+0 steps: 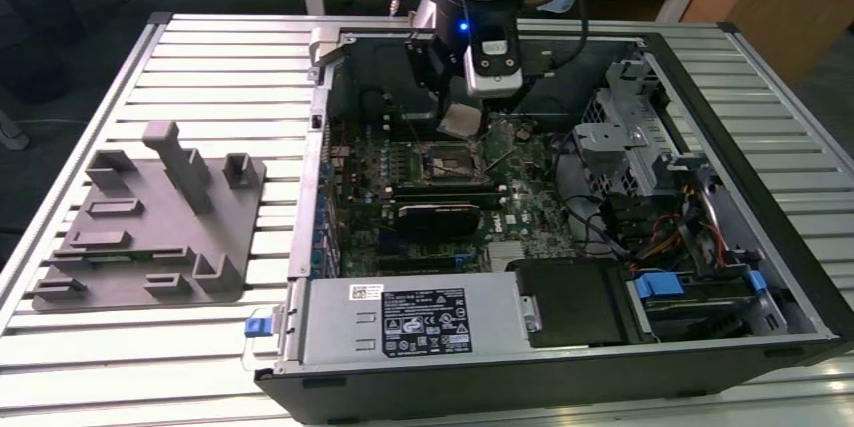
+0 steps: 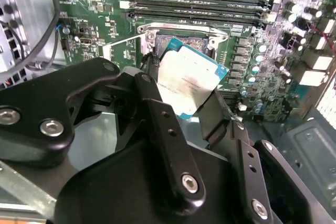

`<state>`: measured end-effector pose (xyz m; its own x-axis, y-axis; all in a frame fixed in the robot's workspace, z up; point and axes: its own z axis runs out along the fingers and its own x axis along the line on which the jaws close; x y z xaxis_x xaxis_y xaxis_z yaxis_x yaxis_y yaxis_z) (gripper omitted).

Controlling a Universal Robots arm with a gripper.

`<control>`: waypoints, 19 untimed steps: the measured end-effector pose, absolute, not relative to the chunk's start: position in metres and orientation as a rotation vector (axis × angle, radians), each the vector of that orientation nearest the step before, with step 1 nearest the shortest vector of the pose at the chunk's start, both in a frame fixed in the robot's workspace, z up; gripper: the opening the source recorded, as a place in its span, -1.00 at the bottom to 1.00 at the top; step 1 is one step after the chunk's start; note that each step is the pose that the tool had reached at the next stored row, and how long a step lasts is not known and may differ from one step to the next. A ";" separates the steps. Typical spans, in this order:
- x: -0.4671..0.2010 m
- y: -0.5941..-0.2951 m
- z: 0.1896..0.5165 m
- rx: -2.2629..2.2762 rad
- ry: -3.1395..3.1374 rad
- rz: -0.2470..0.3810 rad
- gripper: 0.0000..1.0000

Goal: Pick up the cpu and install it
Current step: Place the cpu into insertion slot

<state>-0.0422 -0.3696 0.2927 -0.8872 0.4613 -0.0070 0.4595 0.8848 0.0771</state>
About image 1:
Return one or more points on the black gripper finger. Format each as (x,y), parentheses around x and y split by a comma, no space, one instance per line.
(449,97)

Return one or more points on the silver CPU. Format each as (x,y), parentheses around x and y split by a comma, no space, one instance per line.
(461,121)

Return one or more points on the CPU socket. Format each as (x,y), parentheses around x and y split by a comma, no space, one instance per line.
(448,159)

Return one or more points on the round coin battery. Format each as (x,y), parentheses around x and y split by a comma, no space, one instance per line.
(525,133)

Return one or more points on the RAM slot white latches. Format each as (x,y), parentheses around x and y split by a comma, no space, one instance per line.
(450,199)
(448,189)

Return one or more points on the green motherboard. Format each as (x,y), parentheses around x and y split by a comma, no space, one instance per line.
(535,182)

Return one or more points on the black graphics card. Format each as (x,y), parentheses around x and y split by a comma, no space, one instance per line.
(437,222)

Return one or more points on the silver metal drive cage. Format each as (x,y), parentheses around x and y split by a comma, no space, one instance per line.
(621,157)

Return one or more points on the silver chipset heatsink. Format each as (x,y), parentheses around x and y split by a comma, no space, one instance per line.
(507,254)

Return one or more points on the black expansion slot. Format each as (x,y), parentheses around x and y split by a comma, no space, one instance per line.
(414,263)

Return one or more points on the blue disk carrier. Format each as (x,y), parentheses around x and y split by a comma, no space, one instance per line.
(657,286)

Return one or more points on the silver power supply unit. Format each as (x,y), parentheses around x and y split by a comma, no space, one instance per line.
(334,327)

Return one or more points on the grey parts rack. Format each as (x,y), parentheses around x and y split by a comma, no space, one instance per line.
(154,227)

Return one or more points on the wooden cabinet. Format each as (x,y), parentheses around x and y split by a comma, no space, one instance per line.
(801,7)

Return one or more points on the blue release latch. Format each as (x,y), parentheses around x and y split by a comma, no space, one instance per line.
(260,327)

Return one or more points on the green RAM stick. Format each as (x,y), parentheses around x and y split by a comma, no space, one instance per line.
(134,257)

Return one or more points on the black disk drive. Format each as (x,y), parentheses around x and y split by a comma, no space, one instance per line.
(701,314)

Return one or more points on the blue plastic clip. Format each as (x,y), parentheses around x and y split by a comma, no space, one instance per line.
(756,281)

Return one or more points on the black PC case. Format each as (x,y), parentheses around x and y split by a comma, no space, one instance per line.
(468,397)

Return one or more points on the grey metal foot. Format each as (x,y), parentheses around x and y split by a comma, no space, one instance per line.
(14,134)

